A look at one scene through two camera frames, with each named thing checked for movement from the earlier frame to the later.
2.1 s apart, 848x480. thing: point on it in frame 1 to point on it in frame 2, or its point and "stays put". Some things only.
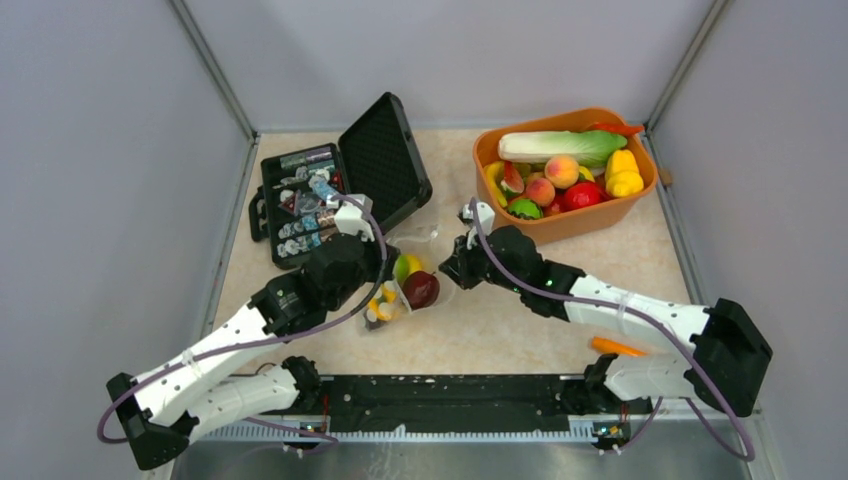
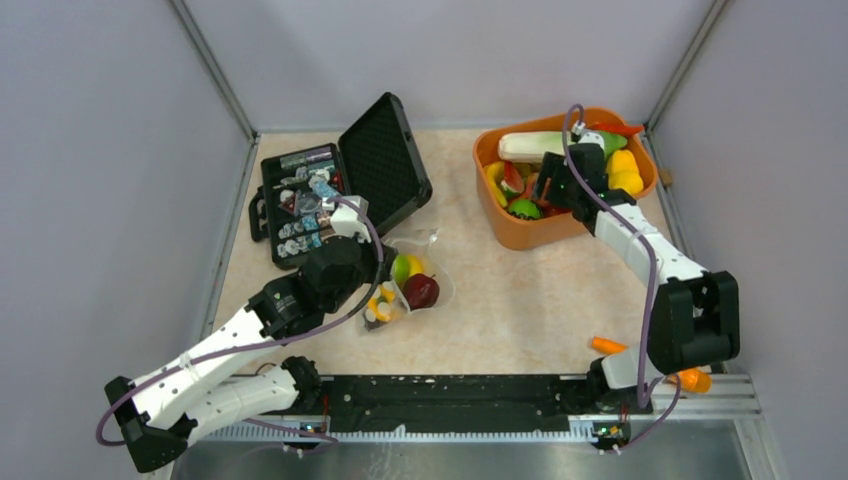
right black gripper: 458,265 to 553,167
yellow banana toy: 415,264 stays put
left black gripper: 374,248 stays put
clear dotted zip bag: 419,282 stays put
